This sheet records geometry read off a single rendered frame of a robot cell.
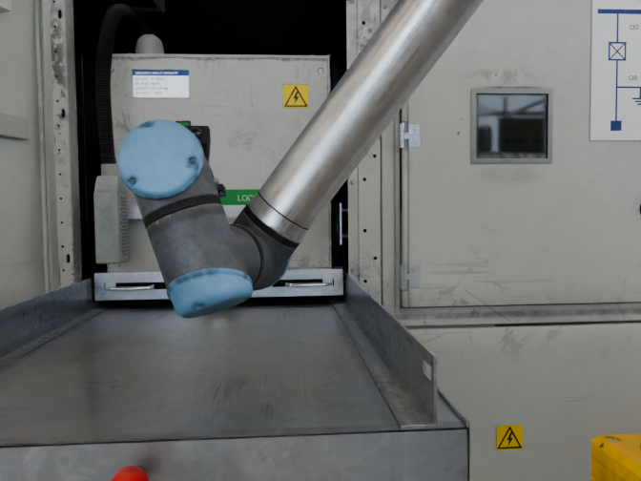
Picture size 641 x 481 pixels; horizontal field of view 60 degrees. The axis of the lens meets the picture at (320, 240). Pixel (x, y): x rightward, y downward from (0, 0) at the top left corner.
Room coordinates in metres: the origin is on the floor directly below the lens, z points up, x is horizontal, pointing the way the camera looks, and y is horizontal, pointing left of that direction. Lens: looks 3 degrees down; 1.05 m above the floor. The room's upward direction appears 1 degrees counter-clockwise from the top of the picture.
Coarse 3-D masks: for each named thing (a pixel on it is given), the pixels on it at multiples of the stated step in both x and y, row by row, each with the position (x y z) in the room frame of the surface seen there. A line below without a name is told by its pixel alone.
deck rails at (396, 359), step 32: (64, 288) 1.03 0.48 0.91; (352, 288) 1.11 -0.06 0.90; (0, 320) 0.80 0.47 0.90; (32, 320) 0.90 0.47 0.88; (64, 320) 1.03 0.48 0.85; (352, 320) 1.02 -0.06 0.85; (384, 320) 0.76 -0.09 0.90; (0, 352) 0.79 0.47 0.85; (384, 352) 0.76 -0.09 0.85; (416, 352) 0.58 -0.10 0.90; (384, 384) 0.64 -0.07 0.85; (416, 384) 0.58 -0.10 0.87; (416, 416) 0.53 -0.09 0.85
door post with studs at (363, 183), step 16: (352, 0) 1.19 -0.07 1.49; (368, 0) 1.20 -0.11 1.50; (352, 16) 1.20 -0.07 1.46; (368, 16) 1.20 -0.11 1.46; (352, 32) 1.20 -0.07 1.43; (368, 32) 1.20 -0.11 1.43; (352, 48) 1.20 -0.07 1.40; (368, 160) 1.20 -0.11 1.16; (352, 176) 1.20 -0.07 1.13; (368, 176) 1.20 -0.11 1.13; (352, 192) 1.20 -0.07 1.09; (368, 192) 1.19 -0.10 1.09; (352, 208) 1.20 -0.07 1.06; (368, 208) 1.19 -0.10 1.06; (352, 224) 1.20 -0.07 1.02; (368, 224) 1.19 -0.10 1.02; (352, 240) 1.20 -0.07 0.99; (368, 240) 1.19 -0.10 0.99; (352, 256) 1.20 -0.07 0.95; (368, 256) 1.19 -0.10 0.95; (352, 272) 1.19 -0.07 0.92; (368, 272) 1.19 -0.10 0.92; (368, 288) 1.19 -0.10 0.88
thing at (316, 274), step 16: (112, 272) 1.20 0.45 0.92; (128, 272) 1.19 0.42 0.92; (144, 272) 1.19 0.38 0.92; (160, 272) 1.19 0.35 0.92; (288, 272) 1.21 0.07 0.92; (304, 272) 1.22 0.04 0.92; (320, 272) 1.22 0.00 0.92; (336, 272) 1.22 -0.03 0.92; (96, 288) 1.18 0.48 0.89; (160, 288) 1.20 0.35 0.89; (272, 288) 1.21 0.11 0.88; (288, 288) 1.21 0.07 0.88; (304, 288) 1.22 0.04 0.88; (320, 288) 1.22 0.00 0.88; (336, 288) 1.22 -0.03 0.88
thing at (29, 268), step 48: (0, 0) 1.03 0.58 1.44; (48, 0) 1.15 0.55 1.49; (0, 48) 1.06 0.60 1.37; (48, 48) 1.14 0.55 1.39; (0, 96) 1.05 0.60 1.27; (48, 96) 1.14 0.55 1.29; (0, 144) 1.05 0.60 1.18; (48, 144) 1.13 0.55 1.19; (0, 192) 1.04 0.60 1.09; (0, 240) 1.04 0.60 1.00; (0, 288) 1.03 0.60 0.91
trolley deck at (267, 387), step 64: (128, 320) 1.06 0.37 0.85; (192, 320) 1.05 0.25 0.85; (256, 320) 1.05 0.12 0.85; (320, 320) 1.04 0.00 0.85; (0, 384) 0.67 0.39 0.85; (64, 384) 0.66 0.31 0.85; (128, 384) 0.66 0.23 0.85; (192, 384) 0.66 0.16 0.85; (256, 384) 0.65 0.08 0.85; (320, 384) 0.65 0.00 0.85; (0, 448) 0.49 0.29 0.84; (64, 448) 0.49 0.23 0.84; (128, 448) 0.49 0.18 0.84; (192, 448) 0.50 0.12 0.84; (256, 448) 0.50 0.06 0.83; (320, 448) 0.51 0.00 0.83; (384, 448) 0.51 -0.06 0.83; (448, 448) 0.51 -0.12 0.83
